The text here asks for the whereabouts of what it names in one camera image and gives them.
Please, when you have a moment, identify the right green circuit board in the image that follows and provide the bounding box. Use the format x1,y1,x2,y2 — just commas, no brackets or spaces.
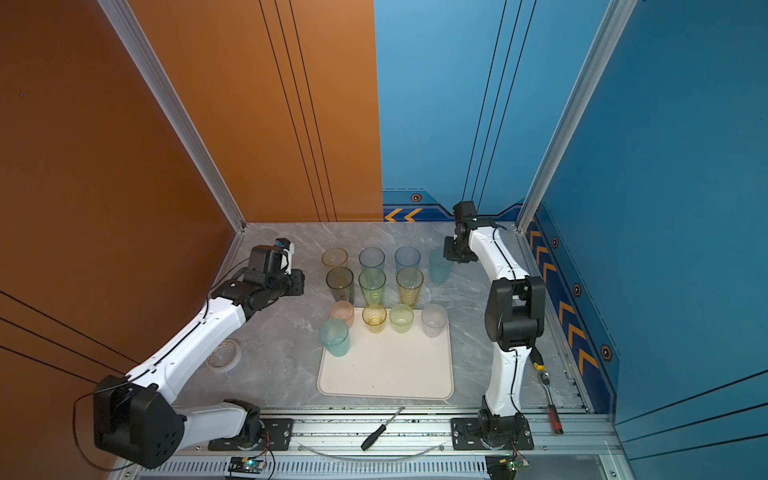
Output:
485,456,520,480

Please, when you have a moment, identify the cream rectangular tray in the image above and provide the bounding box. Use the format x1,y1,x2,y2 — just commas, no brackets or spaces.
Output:
317,307,454,401

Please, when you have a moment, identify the grey-blue tall glass back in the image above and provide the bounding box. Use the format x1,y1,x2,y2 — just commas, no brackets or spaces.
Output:
358,247,386,270

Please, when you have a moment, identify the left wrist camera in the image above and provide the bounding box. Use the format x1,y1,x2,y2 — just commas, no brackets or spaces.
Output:
247,238,295,274

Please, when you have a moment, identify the green circuit board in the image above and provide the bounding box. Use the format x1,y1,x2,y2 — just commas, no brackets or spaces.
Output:
485,456,520,480
226,456,268,479

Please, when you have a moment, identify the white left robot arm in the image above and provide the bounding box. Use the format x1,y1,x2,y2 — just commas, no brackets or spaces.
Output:
93,270,305,468

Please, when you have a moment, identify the teal tall glass front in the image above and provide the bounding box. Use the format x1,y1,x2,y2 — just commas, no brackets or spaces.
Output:
318,318,350,357

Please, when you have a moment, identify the black handled screwdriver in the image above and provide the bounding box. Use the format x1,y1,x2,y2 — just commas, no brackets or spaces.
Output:
360,407,404,451

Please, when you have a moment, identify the red handled ratchet wrench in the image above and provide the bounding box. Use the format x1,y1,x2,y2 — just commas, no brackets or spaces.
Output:
539,370,564,435

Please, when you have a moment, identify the left green circuit board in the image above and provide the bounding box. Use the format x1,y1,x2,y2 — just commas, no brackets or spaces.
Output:
226,456,268,479

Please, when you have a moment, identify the dark smoky tall glass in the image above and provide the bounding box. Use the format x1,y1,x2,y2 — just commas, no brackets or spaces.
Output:
326,267,354,303

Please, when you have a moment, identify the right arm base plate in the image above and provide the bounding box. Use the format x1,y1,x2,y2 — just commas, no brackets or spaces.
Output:
451,417,535,451

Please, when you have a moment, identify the amber tall glass back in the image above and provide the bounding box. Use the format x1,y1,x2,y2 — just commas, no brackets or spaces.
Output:
321,247,349,272

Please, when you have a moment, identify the blue tall glass back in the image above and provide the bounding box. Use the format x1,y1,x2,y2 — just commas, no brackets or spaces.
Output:
395,246,421,271

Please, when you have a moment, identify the teal tall glass back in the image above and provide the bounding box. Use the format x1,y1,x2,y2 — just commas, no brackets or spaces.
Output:
429,248,454,285

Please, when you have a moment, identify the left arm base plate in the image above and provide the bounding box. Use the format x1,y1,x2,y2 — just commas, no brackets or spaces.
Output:
237,418,294,452

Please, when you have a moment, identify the aluminium front rail frame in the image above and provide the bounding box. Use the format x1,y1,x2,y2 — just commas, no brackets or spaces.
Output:
110,407,634,479

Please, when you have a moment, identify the clear short glass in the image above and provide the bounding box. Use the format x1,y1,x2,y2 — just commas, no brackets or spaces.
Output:
421,304,448,338

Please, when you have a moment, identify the yellow short glass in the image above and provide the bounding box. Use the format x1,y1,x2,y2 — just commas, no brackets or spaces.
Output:
362,304,387,334

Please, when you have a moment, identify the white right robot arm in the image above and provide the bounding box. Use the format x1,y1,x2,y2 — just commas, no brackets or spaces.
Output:
443,201,546,450

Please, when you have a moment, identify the yellow tall glass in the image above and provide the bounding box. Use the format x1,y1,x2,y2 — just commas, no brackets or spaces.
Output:
396,267,424,308

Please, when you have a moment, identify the green short glass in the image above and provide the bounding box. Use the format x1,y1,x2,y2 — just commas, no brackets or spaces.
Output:
389,304,414,334

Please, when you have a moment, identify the yellow black screwdriver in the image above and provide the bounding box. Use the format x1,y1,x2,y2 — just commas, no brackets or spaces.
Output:
529,347,546,372

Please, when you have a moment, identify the pink short glass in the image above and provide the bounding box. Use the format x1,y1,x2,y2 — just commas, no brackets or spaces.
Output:
329,301,355,328

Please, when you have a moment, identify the green tall glass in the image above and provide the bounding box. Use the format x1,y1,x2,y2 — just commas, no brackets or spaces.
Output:
358,268,386,305

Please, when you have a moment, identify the teal tall glass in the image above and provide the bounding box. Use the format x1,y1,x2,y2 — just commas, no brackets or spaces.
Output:
318,318,350,357
429,248,454,285

